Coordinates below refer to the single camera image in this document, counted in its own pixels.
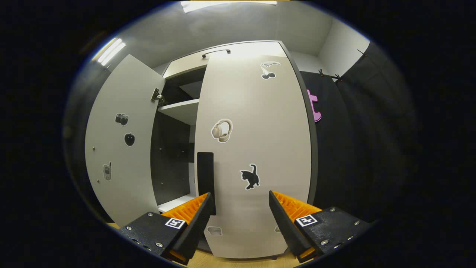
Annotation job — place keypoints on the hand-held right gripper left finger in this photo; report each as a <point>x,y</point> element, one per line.
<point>191,230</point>

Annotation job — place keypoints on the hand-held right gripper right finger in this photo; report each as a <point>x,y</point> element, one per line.
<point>288,230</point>

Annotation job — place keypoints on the white shoe cabinet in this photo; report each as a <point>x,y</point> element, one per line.
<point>171,156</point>

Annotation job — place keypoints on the white cabinet door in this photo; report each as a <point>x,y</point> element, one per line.
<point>122,193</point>
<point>267,130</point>

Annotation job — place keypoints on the white cabinet drawer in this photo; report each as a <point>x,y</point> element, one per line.
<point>253,50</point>

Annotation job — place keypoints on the black backdrop cloth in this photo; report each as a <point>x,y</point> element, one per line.
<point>353,149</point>

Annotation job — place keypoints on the small ceiling light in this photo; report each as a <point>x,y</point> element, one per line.
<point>109,52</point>

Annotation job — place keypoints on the large ceiling light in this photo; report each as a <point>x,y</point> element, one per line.
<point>227,5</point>

